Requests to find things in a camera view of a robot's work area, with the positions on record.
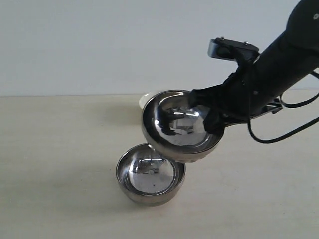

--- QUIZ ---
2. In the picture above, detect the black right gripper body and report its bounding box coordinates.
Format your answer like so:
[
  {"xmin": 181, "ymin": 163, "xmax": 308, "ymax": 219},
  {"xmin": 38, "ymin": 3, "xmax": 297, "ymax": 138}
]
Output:
[{"xmin": 216, "ymin": 73, "xmax": 283, "ymax": 124}]

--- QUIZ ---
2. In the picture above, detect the dimpled steel bowl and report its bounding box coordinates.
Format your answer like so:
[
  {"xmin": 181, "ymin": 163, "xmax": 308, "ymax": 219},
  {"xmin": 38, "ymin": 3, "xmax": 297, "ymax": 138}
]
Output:
[{"xmin": 141, "ymin": 90, "xmax": 225, "ymax": 163}]

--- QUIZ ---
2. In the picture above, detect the cream ceramic bowl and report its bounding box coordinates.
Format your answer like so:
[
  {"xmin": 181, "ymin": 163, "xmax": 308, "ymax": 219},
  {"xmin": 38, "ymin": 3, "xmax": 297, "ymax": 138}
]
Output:
[{"xmin": 139, "ymin": 92, "xmax": 152, "ymax": 109}]

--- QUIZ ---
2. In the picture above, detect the smooth steel bowl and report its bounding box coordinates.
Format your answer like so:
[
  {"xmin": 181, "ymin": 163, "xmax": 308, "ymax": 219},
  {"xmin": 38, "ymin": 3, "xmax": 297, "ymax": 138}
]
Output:
[{"xmin": 116, "ymin": 143, "xmax": 186, "ymax": 207}]

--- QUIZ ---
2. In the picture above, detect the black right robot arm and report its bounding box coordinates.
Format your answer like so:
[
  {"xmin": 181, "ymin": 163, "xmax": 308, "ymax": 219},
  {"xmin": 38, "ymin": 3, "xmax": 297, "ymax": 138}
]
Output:
[{"xmin": 188, "ymin": 0, "xmax": 319, "ymax": 133}]

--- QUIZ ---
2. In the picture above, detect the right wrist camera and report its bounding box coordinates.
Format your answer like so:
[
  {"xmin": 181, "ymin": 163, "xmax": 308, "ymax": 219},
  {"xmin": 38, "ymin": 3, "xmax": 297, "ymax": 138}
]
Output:
[{"xmin": 207, "ymin": 37, "xmax": 259, "ymax": 61}]

